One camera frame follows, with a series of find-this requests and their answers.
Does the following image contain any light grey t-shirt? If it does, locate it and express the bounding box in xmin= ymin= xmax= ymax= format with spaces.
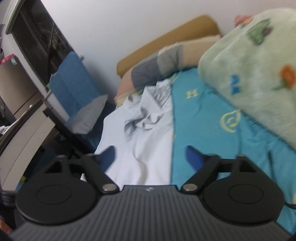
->
xmin=95 ymin=80 xmax=174 ymax=188

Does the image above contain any white desk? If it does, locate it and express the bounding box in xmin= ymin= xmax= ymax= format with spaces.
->
xmin=1 ymin=99 xmax=56 ymax=191

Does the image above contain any grey seat cushion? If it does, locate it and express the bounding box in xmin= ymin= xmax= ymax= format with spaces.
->
xmin=66 ymin=95 xmax=108 ymax=135

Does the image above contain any teal patterned bed sheet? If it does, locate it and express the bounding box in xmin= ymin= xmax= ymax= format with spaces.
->
xmin=169 ymin=66 xmax=296 ymax=235

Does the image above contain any blue covered chair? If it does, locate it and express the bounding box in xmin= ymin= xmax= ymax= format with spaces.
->
xmin=49 ymin=51 xmax=115 ymax=153

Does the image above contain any green fleece blanket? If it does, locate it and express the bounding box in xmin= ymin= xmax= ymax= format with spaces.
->
xmin=198 ymin=8 xmax=295 ymax=147

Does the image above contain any colour block striped pillow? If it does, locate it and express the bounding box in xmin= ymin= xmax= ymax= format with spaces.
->
xmin=114 ymin=35 xmax=221 ymax=107

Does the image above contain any dark window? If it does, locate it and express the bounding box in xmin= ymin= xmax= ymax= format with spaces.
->
xmin=6 ymin=0 xmax=73 ymax=86

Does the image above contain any mustard yellow headboard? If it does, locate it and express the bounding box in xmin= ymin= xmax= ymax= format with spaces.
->
xmin=116 ymin=14 xmax=223 ymax=78

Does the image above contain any pink plush item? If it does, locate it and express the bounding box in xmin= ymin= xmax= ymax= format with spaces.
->
xmin=234 ymin=15 xmax=252 ymax=27

